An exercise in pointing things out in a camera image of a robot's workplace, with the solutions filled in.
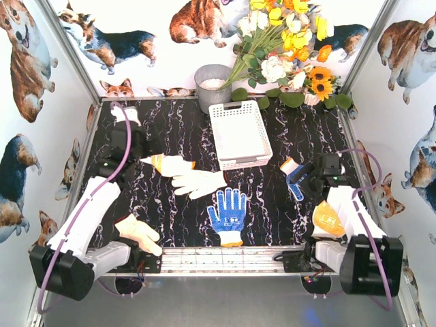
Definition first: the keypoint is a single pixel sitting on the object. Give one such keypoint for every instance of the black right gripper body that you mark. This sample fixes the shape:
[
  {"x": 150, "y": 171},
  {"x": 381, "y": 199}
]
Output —
[{"x": 310, "y": 175}]

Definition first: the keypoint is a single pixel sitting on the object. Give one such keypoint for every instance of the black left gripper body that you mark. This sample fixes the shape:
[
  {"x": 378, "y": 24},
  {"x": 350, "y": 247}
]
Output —
[{"x": 144, "y": 150}]

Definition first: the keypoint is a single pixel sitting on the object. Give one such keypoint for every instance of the blue dotted white glove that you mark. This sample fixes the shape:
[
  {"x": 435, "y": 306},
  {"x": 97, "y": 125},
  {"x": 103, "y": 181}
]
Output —
[{"x": 228, "y": 217}]

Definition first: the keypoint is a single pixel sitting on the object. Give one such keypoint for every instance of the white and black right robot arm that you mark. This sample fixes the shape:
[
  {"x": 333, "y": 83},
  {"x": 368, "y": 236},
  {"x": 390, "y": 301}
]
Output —
[{"x": 349, "y": 242}]

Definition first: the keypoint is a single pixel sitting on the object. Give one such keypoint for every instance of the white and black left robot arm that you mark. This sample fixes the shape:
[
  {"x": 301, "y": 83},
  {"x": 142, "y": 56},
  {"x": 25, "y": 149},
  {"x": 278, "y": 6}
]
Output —
[{"x": 91, "y": 243}]

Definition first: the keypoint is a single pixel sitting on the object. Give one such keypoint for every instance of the white plastic storage basket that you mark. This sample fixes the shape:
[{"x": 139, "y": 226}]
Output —
[{"x": 240, "y": 136}]

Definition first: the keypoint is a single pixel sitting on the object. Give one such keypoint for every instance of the yellow dotted glove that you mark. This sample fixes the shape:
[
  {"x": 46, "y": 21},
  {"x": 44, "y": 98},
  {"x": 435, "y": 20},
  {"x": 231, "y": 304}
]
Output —
[{"x": 327, "y": 219}]

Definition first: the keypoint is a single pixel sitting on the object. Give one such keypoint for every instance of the white glove with yellow stripes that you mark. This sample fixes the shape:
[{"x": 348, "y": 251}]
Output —
[{"x": 169, "y": 166}]

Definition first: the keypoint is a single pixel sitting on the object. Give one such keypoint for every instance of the plain white cotton glove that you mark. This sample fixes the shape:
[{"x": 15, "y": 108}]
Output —
[{"x": 198, "y": 183}]

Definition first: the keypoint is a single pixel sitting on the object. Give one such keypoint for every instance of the cream leather glove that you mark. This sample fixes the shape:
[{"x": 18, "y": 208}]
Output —
[{"x": 140, "y": 232}]

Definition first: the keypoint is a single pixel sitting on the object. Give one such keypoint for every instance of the grey metal bucket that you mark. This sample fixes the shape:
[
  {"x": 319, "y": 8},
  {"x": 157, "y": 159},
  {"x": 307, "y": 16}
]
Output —
[{"x": 209, "y": 81}]

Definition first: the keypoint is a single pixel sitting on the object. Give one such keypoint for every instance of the artificial flower bouquet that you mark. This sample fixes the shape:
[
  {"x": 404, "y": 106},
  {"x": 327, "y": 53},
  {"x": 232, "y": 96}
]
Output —
[{"x": 286, "y": 43}]

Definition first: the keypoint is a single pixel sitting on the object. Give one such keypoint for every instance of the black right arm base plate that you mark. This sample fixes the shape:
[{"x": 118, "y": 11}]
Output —
[{"x": 299, "y": 261}]

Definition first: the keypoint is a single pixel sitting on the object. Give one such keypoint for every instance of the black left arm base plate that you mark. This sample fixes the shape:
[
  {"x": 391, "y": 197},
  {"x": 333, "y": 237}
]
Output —
[{"x": 140, "y": 262}]

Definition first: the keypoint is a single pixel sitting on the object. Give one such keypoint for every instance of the aluminium front rail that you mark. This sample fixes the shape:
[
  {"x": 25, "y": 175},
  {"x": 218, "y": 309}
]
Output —
[{"x": 221, "y": 261}]

